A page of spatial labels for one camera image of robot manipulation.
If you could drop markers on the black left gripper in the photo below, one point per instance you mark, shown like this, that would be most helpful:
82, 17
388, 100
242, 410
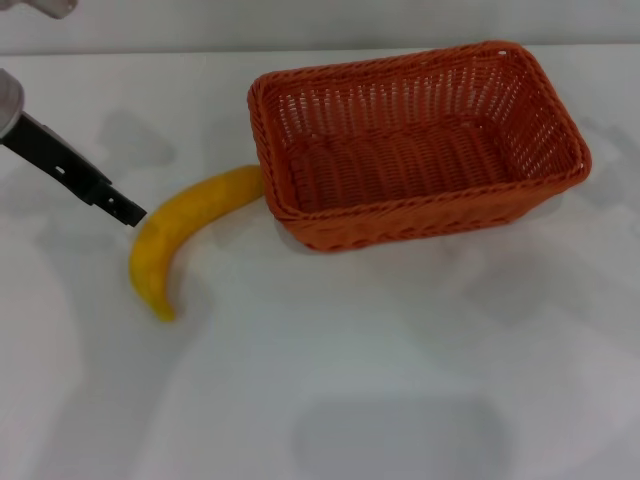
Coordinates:
55, 157

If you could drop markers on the yellow banana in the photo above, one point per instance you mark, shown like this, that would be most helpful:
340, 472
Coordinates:
165, 230

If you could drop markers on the orange woven plastic basket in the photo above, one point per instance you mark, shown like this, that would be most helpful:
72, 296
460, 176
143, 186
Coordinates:
410, 165

